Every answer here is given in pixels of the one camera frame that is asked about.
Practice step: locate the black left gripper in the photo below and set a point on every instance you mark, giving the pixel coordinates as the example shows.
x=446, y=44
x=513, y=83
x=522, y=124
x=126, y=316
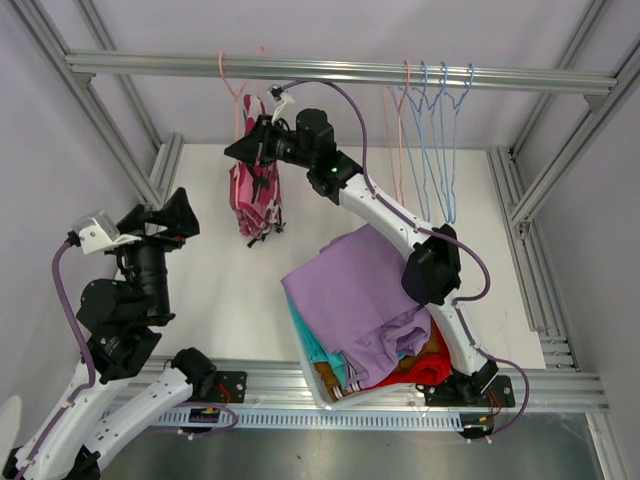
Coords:
x=177, y=215

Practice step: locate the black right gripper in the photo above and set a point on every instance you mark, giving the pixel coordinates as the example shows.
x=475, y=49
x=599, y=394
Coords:
x=254, y=147

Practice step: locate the pink wire hanger camouflage trousers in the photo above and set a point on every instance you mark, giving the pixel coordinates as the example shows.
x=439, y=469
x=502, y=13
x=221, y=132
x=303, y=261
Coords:
x=238, y=94

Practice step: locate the blue wire hanger brown trousers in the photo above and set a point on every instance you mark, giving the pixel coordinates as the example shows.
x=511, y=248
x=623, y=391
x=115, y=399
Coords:
x=436, y=114

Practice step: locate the red trousers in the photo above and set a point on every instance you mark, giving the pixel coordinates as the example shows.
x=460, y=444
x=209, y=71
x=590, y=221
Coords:
x=431, y=366

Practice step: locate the pink wire hanger lilac trousers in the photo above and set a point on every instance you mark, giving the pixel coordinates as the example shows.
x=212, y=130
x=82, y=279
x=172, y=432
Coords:
x=396, y=154

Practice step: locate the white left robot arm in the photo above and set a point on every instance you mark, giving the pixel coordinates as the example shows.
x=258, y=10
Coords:
x=116, y=330

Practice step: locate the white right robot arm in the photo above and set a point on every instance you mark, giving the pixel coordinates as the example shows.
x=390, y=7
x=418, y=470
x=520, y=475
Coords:
x=431, y=275

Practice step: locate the white plastic mesh basket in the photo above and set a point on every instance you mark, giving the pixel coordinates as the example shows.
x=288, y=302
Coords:
x=401, y=337

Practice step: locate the left aluminium frame struts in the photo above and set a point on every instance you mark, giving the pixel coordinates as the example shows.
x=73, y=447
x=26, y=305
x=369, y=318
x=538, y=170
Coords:
x=112, y=107

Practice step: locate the aluminium frame struts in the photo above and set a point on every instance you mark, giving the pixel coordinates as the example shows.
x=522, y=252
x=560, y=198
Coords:
x=112, y=107
x=569, y=195

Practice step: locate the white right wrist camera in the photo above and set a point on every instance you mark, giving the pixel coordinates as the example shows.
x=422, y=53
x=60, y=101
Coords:
x=280, y=99

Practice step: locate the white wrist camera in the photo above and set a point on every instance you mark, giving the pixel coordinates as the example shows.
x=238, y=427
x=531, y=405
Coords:
x=280, y=99
x=98, y=233

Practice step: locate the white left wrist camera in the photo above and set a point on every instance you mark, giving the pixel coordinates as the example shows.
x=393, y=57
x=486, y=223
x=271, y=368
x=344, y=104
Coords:
x=98, y=233

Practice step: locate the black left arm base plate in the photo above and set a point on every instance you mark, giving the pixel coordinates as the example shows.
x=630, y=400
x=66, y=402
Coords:
x=229, y=387

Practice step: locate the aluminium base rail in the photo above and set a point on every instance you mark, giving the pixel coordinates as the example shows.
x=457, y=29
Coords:
x=282, y=385

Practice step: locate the white slotted cable duct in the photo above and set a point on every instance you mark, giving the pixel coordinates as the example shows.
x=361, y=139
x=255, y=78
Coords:
x=363, y=420

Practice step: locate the right aluminium frame struts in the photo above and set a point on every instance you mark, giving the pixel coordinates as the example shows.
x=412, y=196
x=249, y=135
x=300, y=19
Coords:
x=569, y=195

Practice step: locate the aluminium hanging rail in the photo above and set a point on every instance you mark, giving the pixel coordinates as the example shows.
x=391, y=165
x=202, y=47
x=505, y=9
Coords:
x=551, y=81

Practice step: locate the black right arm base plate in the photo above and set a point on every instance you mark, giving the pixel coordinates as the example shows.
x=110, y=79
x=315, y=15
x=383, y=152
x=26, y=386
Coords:
x=456, y=392

